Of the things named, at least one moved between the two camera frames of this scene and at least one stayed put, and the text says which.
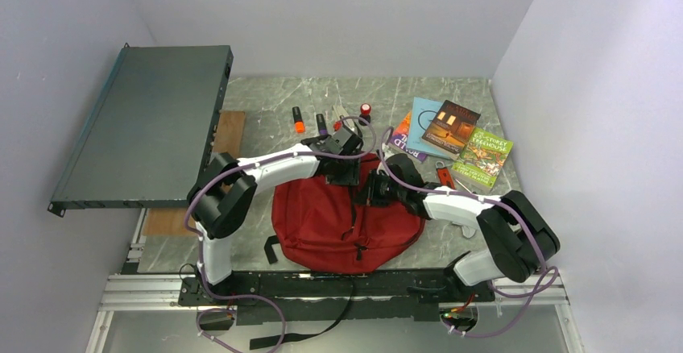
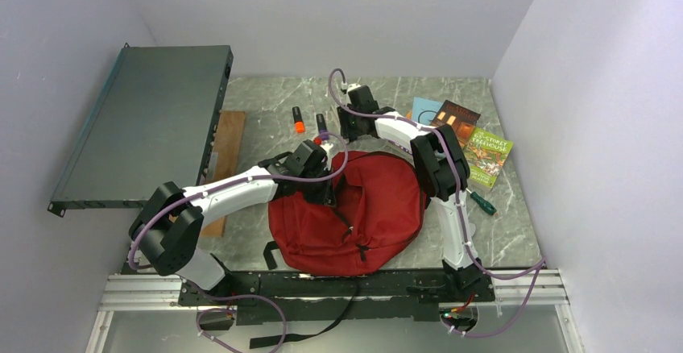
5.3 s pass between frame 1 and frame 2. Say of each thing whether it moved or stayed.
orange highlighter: stayed
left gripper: moved
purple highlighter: stayed
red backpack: stayed
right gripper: moved
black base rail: stayed
